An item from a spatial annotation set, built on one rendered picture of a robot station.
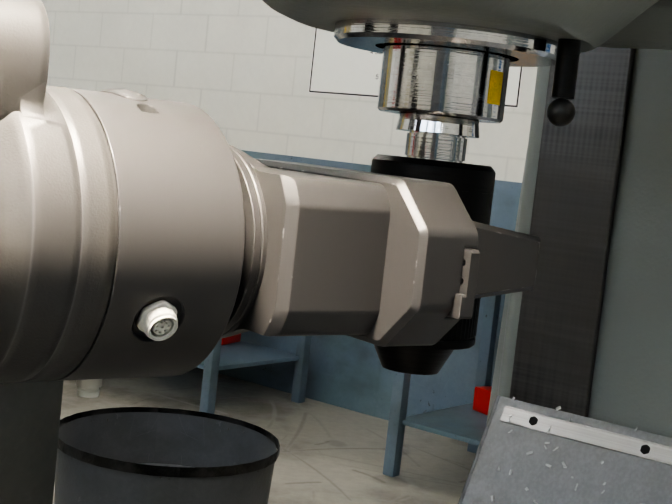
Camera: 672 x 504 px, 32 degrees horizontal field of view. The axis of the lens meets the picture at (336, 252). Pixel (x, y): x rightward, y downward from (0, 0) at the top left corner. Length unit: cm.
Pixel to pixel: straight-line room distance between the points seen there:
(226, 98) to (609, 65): 551
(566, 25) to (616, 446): 46
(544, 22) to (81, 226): 17
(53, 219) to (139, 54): 648
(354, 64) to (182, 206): 543
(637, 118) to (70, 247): 55
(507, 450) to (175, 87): 580
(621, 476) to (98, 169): 55
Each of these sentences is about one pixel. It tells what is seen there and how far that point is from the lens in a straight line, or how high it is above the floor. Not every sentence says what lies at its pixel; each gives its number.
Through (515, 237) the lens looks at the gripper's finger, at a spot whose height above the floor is 124.
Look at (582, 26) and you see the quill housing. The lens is 41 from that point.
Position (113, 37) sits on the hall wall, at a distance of 697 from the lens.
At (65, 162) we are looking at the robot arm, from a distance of 32.
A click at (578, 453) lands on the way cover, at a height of 108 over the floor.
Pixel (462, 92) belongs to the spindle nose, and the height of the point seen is 129.
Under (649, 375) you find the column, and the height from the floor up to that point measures 114.
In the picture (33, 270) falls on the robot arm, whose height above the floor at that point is 122.
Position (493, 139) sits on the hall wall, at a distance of 528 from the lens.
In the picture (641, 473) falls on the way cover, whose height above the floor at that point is 107.
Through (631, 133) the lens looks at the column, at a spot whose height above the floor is 130.
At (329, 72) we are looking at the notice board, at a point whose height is 163.
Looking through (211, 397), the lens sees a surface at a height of 10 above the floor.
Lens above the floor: 126
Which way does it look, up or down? 5 degrees down
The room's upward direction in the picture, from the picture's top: 6 degrees clockwise
